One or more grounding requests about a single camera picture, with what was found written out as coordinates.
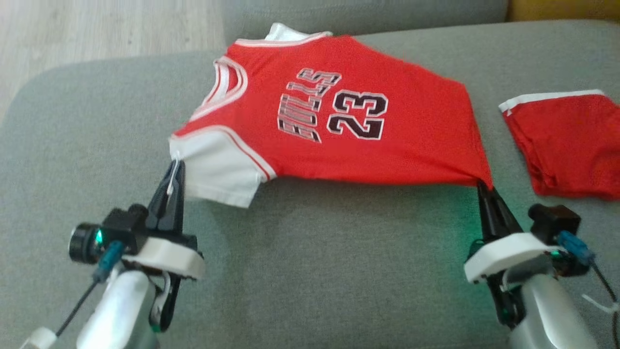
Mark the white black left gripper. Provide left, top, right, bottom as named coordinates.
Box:
left=120, top=161, right=205, bottom=333

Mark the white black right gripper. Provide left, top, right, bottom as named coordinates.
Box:
left=463, top=180, right=566, bottom=328

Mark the yellow object behind sofa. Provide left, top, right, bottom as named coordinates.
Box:
left=506, top=0, right=620, bottom=23

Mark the grey sofa back cushion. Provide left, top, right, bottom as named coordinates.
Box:
left=220, top=0, right=509, bottom=47

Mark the cable blue connector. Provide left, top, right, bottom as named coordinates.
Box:
left=556, top=230, right=620, bottom=349
left=55, top=239, right=127, bottom=338

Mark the right cable blue connector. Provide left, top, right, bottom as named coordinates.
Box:
left=556, top=230, right=620, bottom=349

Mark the red shorts white waistband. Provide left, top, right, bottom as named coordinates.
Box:
left=498, top=89, right=620, bottom=201

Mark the left cable blue connector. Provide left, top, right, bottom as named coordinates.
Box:
left=55, top=239, right=127, bottom=338

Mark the white cable clip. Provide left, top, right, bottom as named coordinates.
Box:
left=19, top=327, right=59, bottom=349

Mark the red Bulls 23 jersey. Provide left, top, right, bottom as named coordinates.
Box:
left=168, top=22, right=495, bottom=209

